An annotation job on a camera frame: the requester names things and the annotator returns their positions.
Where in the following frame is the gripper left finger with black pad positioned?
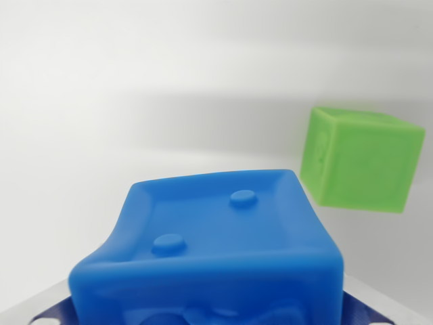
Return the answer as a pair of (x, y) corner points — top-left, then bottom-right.
(0, 278), (76, 325)

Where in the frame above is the blue embossed rubber cube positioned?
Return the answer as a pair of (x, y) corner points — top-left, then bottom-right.
(68, 169), (345, 325)

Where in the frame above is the green embossed rubber cube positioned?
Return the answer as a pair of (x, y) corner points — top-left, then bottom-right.
(298, 106), (426, 214)

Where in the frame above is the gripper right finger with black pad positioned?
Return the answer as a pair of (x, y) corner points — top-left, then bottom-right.
(342, 274), (433, 325)

